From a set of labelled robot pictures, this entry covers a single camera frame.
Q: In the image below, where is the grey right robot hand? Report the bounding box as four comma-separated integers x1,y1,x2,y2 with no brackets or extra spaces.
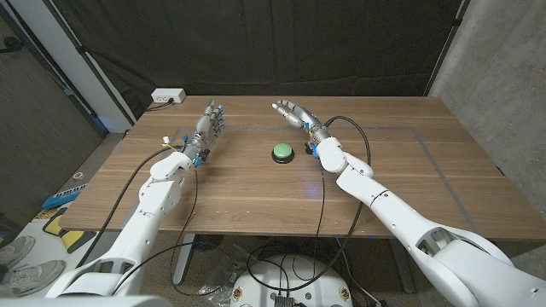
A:
271,100,332,144

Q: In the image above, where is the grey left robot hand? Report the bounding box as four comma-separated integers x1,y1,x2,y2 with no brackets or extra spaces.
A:
182,99,228,167

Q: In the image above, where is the green button with black base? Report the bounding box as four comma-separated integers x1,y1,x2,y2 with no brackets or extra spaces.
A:
270,142,296,165

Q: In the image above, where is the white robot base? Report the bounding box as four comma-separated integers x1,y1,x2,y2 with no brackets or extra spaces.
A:
229,254,354,307

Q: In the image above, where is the white power strip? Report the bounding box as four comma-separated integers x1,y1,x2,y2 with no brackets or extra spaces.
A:
150,88,187,105

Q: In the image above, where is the black backdrop curtain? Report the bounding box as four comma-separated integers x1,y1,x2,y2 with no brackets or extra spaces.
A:
42,0,470,121

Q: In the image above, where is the grey table leg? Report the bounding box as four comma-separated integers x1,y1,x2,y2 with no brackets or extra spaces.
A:
171,233,196,286
387,238,415,294

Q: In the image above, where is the black backdrop stand pole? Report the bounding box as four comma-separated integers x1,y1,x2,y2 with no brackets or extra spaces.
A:
424,0,470,97
42,0,134,125

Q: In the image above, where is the clear plastic bag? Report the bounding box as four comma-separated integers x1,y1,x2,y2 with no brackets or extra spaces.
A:
196,245,257,307

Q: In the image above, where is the white floor mat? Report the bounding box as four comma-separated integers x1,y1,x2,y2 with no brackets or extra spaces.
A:
0,221,103,299

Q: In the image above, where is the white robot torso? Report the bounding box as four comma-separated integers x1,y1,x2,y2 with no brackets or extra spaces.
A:
0,296,174,307

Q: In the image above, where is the right arm thick black cable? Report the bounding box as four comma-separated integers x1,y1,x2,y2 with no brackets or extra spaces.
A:
246,115,372,293

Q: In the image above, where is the arm thick black cable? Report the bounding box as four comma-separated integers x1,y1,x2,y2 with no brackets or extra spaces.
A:
75,144,184,269
246,115,372,293

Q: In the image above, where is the black power strip cord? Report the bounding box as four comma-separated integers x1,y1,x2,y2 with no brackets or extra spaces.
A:
146,98,175,113

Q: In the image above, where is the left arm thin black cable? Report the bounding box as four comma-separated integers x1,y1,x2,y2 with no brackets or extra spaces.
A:
111,166,234,298

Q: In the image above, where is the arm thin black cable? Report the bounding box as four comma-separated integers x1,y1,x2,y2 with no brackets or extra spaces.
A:
111,166,234,298
311,166,326,282

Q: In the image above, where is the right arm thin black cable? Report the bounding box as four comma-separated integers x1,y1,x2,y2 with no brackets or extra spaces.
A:
311,166,326,282

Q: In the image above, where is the left arm thick black cable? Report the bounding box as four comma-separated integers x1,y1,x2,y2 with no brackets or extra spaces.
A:
75,144,184,269

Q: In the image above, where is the black wall handle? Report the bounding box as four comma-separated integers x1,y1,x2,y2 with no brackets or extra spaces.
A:
0,37,25,55

